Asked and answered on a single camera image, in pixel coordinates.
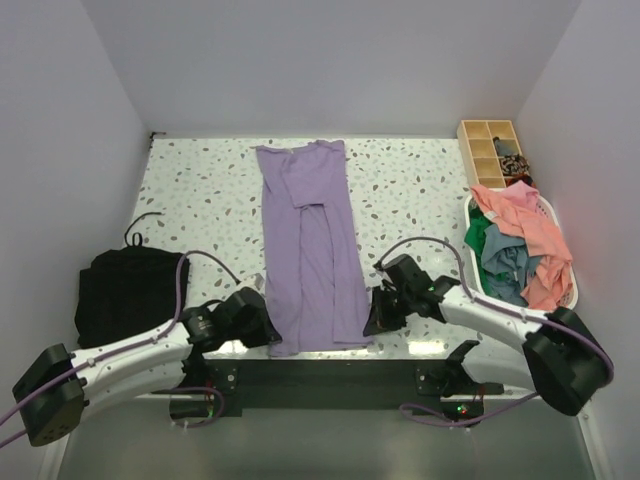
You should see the black cable on table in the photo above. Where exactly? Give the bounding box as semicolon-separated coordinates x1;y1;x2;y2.
123;211;165;247

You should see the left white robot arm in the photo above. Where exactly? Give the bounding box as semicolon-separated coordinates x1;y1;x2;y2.
12;287;282;447

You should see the green t shirt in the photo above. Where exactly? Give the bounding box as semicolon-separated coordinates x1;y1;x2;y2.
464;207;494;275

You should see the white laundry basket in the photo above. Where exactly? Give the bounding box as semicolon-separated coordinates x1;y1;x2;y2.
465;184;575;311

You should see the black mounting base plate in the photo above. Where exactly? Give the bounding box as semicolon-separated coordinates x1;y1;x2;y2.
180;360;504;418

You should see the wooden compartment box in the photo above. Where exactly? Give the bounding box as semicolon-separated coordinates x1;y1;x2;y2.
457;119;525;189

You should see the blue t shirt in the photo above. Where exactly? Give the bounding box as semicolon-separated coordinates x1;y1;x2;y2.
480;224;542;307

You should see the patterned cloth in box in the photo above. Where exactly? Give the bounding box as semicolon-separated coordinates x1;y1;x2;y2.
492;136;530;186

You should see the black folded t shirt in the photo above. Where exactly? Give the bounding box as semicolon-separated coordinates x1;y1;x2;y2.
75;247;190;349

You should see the purple t shirt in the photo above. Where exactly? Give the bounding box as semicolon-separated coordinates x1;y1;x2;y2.
256;140;369;357

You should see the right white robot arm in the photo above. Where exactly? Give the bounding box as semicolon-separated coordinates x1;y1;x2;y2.
364;254;614;416

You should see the pink t shirt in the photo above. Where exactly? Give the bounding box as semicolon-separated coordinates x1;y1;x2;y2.
471;181;573;311

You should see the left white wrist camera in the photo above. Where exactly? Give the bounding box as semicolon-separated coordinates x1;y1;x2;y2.
237;273;265;291

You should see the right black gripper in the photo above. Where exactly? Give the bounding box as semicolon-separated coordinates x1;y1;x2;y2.
363;285;415;337

